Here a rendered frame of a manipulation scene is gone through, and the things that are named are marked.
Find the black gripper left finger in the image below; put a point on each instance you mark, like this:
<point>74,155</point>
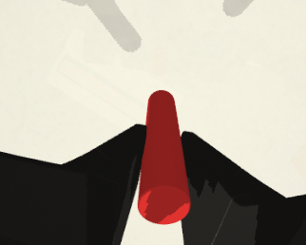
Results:
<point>86,201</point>

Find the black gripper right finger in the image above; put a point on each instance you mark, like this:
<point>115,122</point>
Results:
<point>231,207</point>

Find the red peg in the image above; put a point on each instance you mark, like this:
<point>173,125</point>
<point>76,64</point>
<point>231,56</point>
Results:
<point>163,196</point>

